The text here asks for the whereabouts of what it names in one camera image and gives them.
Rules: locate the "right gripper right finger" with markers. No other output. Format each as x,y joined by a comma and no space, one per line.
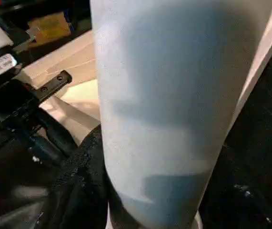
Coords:
250,200

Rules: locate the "white plastic table top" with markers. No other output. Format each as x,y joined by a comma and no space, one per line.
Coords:
78,59

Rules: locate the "yellow box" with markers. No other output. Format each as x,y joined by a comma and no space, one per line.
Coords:
50,31

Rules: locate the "black mat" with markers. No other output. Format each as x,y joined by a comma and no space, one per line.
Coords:
12,190

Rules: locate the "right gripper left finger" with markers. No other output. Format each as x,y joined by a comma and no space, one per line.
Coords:
83,181

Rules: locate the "white plastic table leg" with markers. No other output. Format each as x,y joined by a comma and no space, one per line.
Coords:
164,95

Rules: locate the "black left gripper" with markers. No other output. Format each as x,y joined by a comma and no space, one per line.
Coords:
7,105

